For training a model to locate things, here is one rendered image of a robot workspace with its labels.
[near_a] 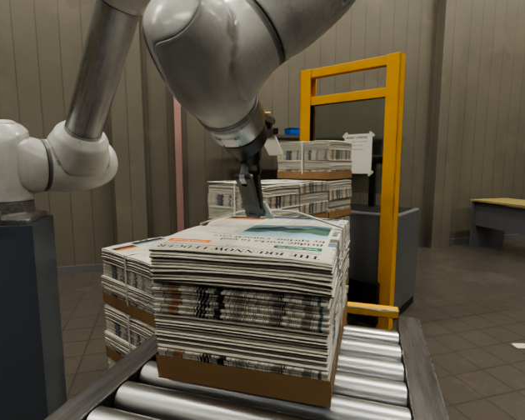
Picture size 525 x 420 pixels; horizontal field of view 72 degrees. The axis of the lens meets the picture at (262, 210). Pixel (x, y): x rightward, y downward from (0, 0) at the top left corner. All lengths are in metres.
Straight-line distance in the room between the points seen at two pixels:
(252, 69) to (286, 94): 4.02
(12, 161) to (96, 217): 3.10
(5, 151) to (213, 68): 0.82
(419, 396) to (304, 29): 0.55
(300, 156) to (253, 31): 1.79
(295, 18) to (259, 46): 0.05
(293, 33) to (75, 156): 0.83
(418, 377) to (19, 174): 1.04
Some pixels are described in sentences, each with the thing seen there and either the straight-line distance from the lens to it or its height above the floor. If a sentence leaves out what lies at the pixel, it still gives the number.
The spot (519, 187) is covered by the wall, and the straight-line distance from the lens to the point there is 6.70.
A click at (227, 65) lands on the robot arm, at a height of 1.26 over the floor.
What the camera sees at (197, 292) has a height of 0.96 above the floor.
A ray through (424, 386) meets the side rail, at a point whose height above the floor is 0.80.
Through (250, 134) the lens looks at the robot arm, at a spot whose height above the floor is 1.20.
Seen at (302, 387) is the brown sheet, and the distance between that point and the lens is 0.59.
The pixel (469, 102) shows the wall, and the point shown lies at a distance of 5.95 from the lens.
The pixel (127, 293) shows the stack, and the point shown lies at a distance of 1.44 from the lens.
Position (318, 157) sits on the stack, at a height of 1.19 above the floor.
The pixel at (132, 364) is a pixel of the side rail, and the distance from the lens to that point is 0.74.
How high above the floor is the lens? 1.16
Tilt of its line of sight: 7 degrees down
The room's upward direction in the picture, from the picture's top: straight up
